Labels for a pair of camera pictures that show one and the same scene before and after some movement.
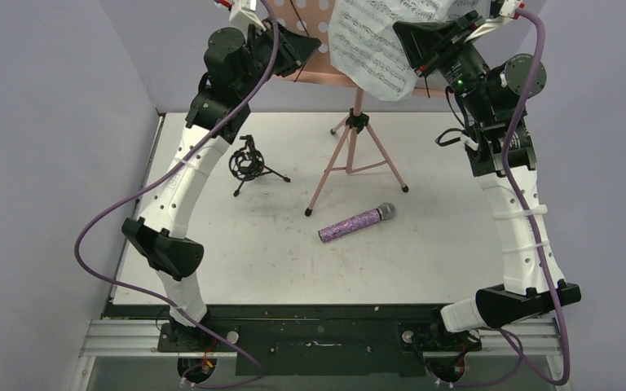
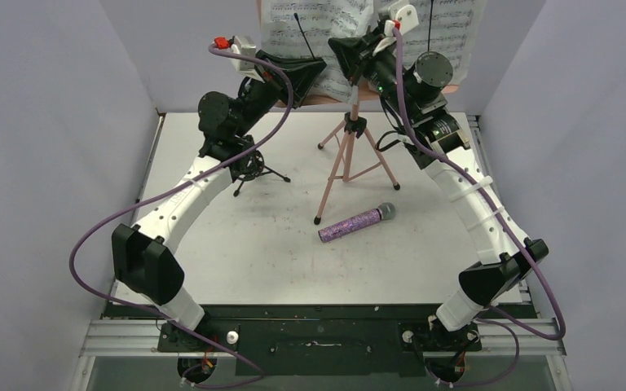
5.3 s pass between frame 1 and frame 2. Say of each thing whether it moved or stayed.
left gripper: moved
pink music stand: moved
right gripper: moved
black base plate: stayed
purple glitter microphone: stayed
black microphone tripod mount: stayed
